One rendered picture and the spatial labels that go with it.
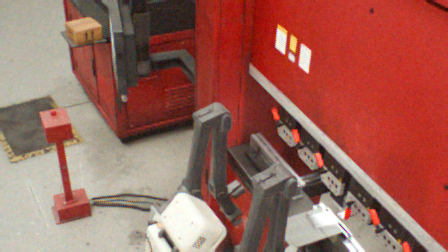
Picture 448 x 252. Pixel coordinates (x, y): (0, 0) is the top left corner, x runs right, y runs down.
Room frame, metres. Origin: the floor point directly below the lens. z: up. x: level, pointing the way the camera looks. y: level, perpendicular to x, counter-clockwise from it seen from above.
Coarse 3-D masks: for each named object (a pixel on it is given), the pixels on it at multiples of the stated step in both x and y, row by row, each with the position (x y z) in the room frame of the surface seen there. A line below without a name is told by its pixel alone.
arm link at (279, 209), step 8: (288, 184) 1.35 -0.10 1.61; (296, 184) 1.37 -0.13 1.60; (280, 192) 1.37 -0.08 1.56; (288, 192) 1.35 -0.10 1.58; (296, 192) 1.37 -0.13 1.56; (272, 200) 1.40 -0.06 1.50; (280, 200) 1.37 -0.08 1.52; (288, 200) 1.39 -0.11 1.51; (272, 208) 1.39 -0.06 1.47; (280, 208) 1.37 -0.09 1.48; (288, 208) 1.40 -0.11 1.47; (272, 216) 1.39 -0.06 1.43; (280, 216) 1.38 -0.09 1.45; (272, 224) 1.38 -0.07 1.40; (280, 224) 1.38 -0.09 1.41; (272, 232) 1.38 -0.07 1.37; (280, 232) 1.38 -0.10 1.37; (272, 240) 1.38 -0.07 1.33; (280, 240) 1.38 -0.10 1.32; (264, 248) 1.41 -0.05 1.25; (272, 248) 1.37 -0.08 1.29; (280, 248) 1.38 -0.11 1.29
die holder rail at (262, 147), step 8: (256, 136) 2.55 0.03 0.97; (256, 144) 2.50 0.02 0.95; (264, 144) 2.48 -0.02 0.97; (256, 152) 2.49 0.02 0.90; (264, 152) 2.42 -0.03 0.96; (272, 152) 2.41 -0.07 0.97; (264, 160) 2.41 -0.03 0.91; (272, 160) 2.34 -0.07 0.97; (280, 160) 2.34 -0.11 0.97; (288, 168) 2.28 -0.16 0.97; (296, 176) 2.21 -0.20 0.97; (304, 184) 2.16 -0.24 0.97
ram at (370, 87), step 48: (288, 0) 2.33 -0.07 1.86; (336, 0) 2.03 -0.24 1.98; (384, 0) 1.80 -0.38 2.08; (288, 48) 2.29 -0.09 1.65; (336, 48) 1.99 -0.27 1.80; (384, 48) 1.76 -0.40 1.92; (432, 48) 1.58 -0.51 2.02; (288, 96) 2.25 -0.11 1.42; (336, 96) 1.95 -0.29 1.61; (384, 96) 1.72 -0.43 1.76; (432, 96) 1.53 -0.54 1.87; (336, 144) 1.90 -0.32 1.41; (384, 144) 1.67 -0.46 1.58; (432, 144) 1.49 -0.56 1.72; (432, 192) 1.43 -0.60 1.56
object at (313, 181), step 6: (312, 174) 2.39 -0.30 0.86; (318, 174) 2.40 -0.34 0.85; (306, 180) 2.33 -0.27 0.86; (312, 180) 2.34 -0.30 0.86; (318, 180) 2.36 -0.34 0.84; (306, 186) 2.31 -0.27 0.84; (312, 186) 2.33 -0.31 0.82; (318, 186) 2.36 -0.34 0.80; (324, 186) 2.38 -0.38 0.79; (306, 192) 2.32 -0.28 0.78; (312, 192) 2.34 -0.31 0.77; (318, 192) 2.36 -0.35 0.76; (324, 192) 2.37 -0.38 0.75
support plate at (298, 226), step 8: (320, 208) 1.95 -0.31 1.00; (296, 216) 1.88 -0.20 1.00; (304, 216) 1.88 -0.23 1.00; (288, 224) 1.82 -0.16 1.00; (296, 224) 1.82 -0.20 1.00; (304, 224) 1.83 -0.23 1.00; (288, 232) 1.77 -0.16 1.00; (296, 232) 1.77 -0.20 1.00; (304, 232) 1.78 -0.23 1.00; (312, 232) 1.78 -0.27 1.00; (320, 232) 1.78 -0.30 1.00; (328, 232) 1.79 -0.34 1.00; (336, 232) 1.79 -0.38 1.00; (288, 240) 1.72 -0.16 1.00; (296, 240) 1.72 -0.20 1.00; (304, 240) 1.72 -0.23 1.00; (312, 240) 1.73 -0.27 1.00
